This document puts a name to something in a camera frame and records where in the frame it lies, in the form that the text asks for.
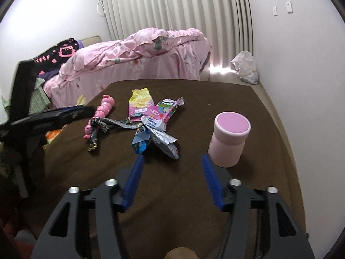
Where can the black hello kitty pillow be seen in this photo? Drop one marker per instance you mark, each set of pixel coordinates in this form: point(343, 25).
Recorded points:
point(58, 55)

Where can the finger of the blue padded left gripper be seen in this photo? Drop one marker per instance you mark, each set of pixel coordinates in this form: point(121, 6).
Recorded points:
point(78, 108)

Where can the beige headboard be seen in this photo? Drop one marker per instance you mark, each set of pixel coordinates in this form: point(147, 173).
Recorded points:
point(91, 40)

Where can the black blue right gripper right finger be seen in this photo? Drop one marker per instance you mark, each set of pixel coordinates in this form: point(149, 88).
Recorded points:
point(278, 235)

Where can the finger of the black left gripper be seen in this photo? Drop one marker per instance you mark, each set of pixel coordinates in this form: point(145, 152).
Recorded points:
point(50, 120)

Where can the white wall switch right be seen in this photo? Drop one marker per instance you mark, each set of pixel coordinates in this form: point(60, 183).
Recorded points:
point(288, 5)

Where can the pink yellow snack packet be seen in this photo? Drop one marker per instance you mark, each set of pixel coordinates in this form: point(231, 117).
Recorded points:
point(139, 103)

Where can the orange plastic bag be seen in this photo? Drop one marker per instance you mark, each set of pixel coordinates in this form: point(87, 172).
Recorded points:
point(51, 135)

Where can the white wall switch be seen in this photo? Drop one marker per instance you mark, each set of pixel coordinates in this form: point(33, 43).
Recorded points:
point(288, 5)
point(275, 10)

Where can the pink bed with sheet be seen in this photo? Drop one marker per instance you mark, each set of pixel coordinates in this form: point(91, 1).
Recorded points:
point(185, 61)

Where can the pink colourful candy wrapper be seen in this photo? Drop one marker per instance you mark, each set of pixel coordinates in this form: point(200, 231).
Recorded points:
point(158, 116)

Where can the pink toy figure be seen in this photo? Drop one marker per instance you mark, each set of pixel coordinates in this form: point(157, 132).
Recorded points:
point(102, 111)

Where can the white wall switch left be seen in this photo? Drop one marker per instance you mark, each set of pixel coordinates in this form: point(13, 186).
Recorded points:
point(275, 10)

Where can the green checked cloth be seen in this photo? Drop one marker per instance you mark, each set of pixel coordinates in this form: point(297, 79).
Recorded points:
point(39, 100)

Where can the black small wrapper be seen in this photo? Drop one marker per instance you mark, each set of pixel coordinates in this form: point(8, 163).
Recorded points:
point(99, 126)

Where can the pink cylindrical cup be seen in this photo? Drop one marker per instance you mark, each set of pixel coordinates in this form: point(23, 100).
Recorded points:
point(228, 139)

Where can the yellow plastic trash bag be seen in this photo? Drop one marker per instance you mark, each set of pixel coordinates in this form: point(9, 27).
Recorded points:
point(81, 100)

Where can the pink floral duvet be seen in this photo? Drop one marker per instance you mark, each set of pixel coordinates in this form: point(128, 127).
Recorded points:
point(145, 43)

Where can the striped beige curtain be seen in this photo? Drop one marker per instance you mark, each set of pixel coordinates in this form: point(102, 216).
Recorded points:
point(225, 23)

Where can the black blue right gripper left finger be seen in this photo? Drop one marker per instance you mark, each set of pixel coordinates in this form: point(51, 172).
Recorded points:
point(89, 219)

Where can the white blue printed package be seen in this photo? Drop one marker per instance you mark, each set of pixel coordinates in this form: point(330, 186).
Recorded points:
point(146, 135)

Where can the white plastic bag on floor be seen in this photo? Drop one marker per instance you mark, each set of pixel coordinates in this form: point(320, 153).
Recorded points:
point(245, 66)

